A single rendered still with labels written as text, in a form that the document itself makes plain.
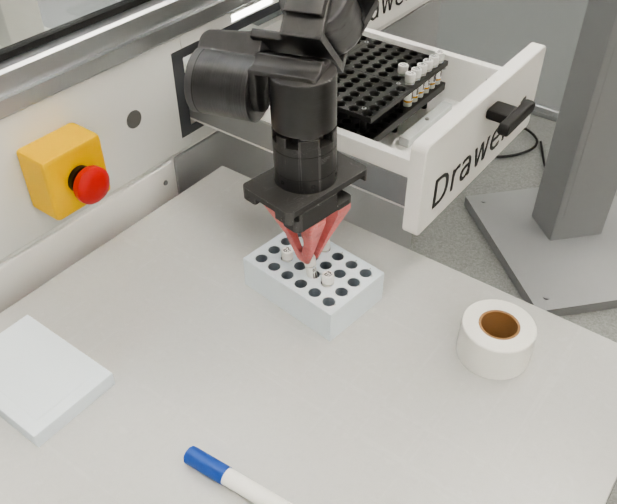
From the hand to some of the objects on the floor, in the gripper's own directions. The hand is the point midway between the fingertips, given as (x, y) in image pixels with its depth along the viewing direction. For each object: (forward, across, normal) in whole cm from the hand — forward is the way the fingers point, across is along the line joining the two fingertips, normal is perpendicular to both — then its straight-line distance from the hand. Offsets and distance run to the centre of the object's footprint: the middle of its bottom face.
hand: (308, 251), depth 69 cm
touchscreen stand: (+84, +121, +20) cm, 149 cm away
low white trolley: (+83, -18, -5) cm, 85 cm away
